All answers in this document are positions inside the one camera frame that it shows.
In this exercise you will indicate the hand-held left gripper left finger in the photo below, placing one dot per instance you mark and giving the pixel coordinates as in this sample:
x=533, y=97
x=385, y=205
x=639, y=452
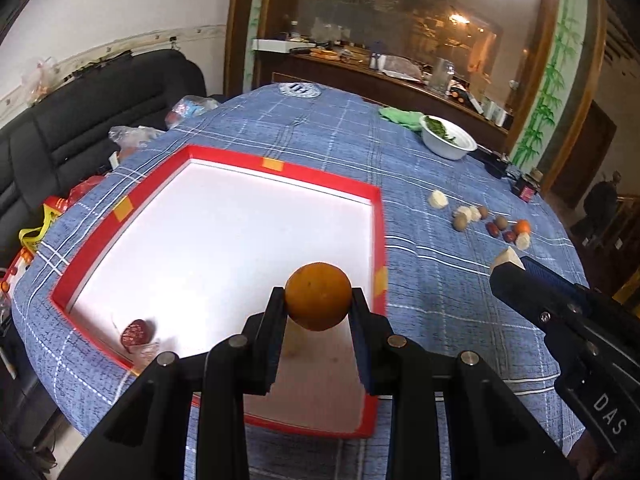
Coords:
x=274, y=342

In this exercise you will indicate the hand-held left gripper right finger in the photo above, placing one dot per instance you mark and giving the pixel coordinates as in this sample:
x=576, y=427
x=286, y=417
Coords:
x=361, y=350

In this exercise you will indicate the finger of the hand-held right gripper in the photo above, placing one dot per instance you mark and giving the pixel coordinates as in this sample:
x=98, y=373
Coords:
x=530, y=297
x=550, y=277

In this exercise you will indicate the small orange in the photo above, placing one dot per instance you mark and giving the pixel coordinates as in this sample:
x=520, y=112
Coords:
x=522, y=226

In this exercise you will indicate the large orange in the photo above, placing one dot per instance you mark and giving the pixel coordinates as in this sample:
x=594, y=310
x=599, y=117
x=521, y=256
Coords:
x=318, y=296

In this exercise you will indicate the red cardboard tray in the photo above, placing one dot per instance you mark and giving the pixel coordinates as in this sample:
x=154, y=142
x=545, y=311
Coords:
x=200, y=235

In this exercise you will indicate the dark jar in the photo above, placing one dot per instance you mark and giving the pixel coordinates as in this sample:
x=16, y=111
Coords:
x=527, y=187

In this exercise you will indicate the black device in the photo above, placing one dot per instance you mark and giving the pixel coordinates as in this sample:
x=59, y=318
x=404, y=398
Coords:
x=492, y=160

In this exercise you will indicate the white bowl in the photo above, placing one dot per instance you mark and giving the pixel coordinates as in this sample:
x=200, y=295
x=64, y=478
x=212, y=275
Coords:
x=450, y=146

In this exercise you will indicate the green leafy vegetables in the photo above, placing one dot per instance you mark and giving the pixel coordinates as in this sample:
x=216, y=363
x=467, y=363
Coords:
x=439, y=127

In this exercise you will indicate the blue plaid tablecloth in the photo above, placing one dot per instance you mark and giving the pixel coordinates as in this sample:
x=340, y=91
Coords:
x=325, y=160

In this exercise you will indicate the green cloth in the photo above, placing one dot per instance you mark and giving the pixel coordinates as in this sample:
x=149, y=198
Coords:
x=400, y=117

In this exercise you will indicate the glass jar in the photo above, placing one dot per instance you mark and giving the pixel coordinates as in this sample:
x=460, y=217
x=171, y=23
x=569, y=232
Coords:
x=442, y=77

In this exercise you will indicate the clear plastic bag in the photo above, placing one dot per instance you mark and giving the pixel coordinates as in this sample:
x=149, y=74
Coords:
x=132, y=137

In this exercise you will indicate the red blue plastic bag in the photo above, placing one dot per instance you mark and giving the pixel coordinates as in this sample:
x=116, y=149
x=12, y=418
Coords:
x=190, y=107

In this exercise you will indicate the wooden sideboard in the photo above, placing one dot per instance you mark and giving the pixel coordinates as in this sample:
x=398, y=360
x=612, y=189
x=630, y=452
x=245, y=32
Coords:
x=350, y=80

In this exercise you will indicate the black sofa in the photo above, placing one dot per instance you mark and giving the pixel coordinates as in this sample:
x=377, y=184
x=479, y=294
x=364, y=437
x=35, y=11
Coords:
x=100, y=110

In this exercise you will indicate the white box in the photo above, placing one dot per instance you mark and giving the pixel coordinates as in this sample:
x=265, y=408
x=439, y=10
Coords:
x=272, y=45

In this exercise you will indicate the hanging plastic bag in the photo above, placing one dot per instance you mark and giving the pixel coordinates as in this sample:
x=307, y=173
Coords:
x=40, y=77

